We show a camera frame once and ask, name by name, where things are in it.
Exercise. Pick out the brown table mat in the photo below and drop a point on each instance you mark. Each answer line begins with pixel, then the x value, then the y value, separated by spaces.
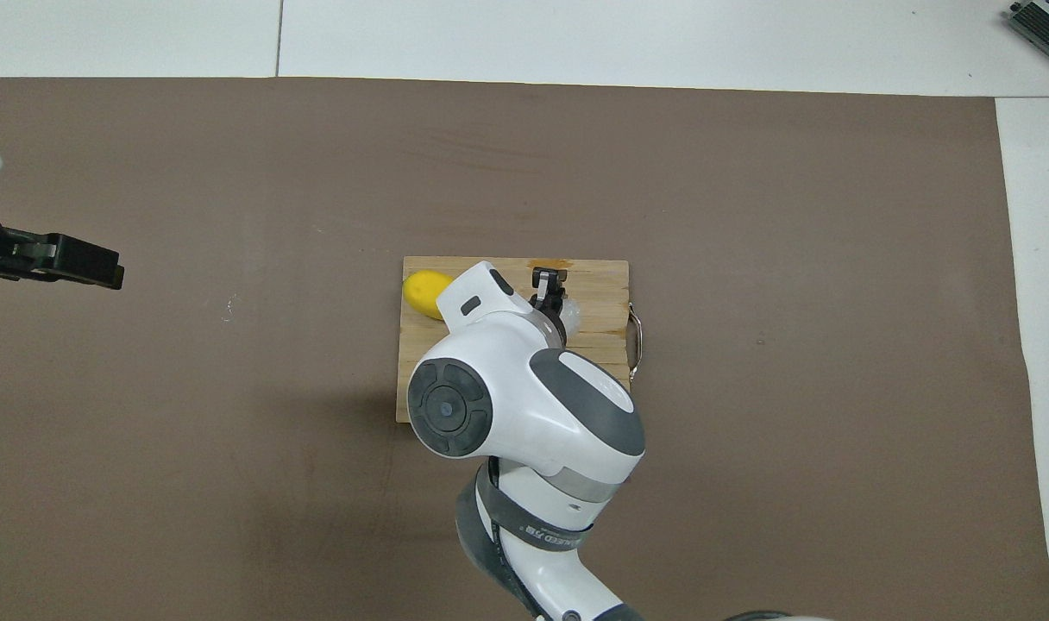
pixel 231 517

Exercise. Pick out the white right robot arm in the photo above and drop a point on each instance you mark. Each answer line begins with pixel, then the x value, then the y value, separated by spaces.
pixel 524 388

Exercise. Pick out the wooden cutting board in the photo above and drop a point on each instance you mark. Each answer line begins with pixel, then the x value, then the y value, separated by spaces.
pixel 606 293

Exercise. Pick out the yellow lemon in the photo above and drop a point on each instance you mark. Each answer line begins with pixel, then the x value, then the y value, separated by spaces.
pixel 423 293

